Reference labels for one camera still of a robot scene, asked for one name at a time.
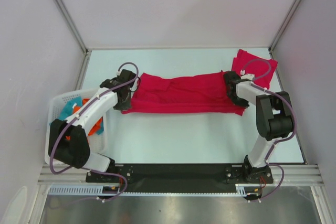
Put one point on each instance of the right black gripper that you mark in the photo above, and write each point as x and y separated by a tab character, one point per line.
244	104

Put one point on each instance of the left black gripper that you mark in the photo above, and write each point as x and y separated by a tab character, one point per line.
125	106

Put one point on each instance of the folded magenta t shirt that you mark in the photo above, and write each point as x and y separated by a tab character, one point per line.
262	69

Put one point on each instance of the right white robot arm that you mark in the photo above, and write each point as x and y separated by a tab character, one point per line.
275	121

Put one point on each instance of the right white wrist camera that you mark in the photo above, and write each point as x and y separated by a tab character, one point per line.
246	76

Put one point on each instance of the magenta t shirt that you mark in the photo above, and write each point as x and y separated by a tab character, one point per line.
262	69
203	93

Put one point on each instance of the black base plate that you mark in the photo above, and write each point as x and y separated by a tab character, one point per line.
191	178

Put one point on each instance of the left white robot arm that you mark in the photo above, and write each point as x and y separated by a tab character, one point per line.
68	138

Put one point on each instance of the teal t shirt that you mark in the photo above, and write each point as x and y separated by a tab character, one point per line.
55	113

